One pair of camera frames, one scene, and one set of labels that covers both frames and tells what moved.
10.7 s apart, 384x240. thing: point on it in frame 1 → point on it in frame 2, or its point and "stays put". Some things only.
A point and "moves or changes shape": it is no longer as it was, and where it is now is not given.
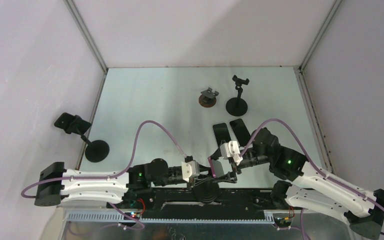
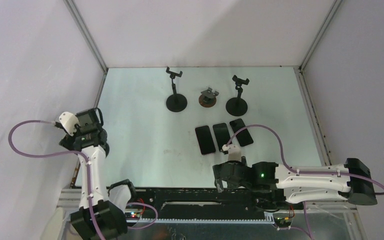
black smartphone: [221, 132] stays put
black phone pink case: [216, 167] moves or changes shape
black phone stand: [206, 191] → [177, 102]
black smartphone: [240, 131] stays put
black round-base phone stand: [238, 106] stays put
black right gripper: [200, 202] stays put
